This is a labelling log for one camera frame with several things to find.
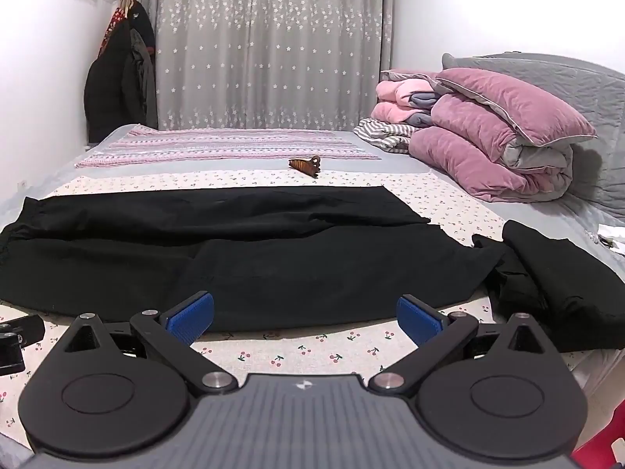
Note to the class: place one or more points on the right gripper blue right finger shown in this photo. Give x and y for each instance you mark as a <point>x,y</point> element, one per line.
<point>440,340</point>

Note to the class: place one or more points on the brown hair claw clip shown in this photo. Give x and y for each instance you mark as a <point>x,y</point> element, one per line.
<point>309,167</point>

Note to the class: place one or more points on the black pants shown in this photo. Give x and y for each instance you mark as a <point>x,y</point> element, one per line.
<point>272,258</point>

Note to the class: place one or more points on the striped folded cloth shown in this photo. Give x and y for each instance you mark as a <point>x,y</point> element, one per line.
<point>394,138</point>

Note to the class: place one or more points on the hanging dark clothes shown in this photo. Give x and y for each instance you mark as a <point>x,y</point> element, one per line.
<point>120,87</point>

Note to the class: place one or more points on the pink striped blanket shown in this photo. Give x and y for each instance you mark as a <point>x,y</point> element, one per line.
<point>143,145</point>

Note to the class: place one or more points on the pink velvet pillow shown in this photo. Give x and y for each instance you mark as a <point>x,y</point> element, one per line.
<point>538,117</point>

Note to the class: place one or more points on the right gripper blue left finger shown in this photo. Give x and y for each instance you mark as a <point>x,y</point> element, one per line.
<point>167,337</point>

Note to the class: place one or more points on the pink grey folded duvet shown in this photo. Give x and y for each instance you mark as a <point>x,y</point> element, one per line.
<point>484,155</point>

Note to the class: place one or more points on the grey star curtain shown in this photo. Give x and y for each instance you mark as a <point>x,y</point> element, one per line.
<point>302,64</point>

